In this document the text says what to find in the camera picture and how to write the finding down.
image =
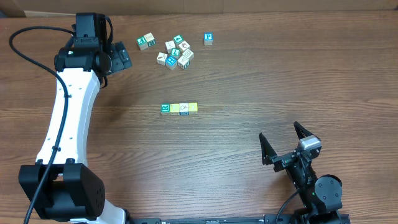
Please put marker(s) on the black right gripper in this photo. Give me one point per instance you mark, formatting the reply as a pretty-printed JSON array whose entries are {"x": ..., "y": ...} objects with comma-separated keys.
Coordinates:
[{"x": 283, "y": 160}]

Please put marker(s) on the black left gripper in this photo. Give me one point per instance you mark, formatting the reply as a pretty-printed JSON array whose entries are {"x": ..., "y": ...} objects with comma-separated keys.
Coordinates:
[{"x": 119, "y": 56}]

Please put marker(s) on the green R wooden block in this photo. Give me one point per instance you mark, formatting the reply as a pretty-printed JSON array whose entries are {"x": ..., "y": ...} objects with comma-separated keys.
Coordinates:
[{"x": 165, "y": 109}]

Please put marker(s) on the yellow G wooden block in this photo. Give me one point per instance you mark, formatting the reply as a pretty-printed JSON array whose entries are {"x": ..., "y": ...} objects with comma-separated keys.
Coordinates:
[{"x": 175, "y": 109}]

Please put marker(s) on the white block blue side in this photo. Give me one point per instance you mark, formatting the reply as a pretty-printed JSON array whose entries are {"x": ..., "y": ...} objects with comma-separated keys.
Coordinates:
[{"x": 183, "y": 109}]

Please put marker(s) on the white pineapple wooden block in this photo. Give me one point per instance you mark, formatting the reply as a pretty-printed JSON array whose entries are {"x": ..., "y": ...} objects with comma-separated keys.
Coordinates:
[{"x": 193, "y": 108}]

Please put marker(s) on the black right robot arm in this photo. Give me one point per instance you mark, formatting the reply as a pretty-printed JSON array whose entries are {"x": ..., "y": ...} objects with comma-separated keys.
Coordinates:
[{"x": 321, "y": 196}]

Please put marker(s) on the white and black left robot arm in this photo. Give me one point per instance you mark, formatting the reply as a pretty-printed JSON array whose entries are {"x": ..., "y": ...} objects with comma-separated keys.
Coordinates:
[{"x": 60, "y": 186}]

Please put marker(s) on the green letter wooden block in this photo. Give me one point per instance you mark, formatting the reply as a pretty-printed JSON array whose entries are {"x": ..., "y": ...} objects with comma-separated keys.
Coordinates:
[{"x": 142, "y": 43}]

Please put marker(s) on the white block with 2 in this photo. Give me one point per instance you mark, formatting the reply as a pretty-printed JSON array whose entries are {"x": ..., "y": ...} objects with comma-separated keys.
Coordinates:
[{"x": 150, "y": 39}]

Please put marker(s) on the white hammer picture block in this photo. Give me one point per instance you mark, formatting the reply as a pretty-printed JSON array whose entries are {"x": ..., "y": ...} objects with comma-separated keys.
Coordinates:
[{"x": 161, "y": 58}]

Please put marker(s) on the blue H wooden block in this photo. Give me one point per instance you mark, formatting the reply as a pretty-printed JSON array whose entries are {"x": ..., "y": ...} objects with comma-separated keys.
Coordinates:
[{"x": 171, "y": 62}]

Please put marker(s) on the green L wooden block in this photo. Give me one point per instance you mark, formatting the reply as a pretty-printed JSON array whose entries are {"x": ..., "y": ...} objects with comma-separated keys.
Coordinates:
[{"x": 175, "y": 53}]

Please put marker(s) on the green top wooden block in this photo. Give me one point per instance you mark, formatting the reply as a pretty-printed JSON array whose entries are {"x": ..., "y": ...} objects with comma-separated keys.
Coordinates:
[{"x": 178, "y": 39}]

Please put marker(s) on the white acorn picture block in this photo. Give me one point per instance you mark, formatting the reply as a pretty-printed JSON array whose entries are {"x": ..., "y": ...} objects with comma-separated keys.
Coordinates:
[{"x": 184, "y": 45}]

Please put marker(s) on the white pretzel picture block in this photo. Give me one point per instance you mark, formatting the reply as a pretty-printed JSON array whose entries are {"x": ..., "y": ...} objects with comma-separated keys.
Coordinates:
[{"x": 188, "y": 54}]

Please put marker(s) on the blue P wooden block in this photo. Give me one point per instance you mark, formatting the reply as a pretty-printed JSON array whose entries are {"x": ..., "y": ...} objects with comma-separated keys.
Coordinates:
[{"x": 208, "y": 38}]

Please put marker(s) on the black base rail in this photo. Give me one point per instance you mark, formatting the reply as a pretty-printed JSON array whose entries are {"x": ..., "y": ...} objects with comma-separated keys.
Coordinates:
[{"x": 266, "y": 219}]

